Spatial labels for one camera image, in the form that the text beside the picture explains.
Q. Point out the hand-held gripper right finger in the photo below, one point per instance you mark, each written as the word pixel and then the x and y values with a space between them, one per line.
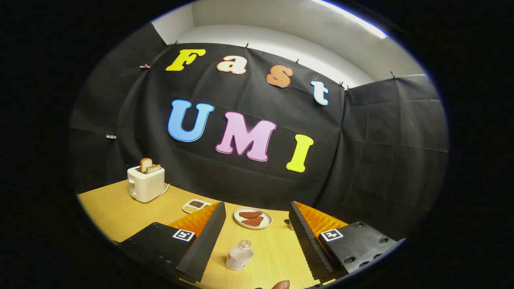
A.
pixel 309 245

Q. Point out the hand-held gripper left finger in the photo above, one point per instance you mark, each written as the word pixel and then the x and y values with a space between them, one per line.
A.
pixel 202 245

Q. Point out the clear juice bottle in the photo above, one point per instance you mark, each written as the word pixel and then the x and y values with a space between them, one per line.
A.
pixel 238 259

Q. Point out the white divided grain dish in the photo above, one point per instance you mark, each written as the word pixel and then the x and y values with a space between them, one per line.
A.
pixel 196 206

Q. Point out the round white plate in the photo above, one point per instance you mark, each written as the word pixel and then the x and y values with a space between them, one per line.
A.
pixel 267 218

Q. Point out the brown meat piece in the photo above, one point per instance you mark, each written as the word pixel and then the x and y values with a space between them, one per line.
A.
pixel 253 221
pixel 249 214

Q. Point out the white toaster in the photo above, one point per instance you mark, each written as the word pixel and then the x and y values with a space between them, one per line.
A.
pixel 145 184

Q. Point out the toast slice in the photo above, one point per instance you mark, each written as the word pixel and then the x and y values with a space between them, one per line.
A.
pixel 154 168
pixel 145 163

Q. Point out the wooden table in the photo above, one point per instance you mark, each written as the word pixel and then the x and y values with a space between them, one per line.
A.
pixel 116 212

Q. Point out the black backdrop cloth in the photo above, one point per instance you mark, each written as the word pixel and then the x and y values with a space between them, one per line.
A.
pixel 361 160

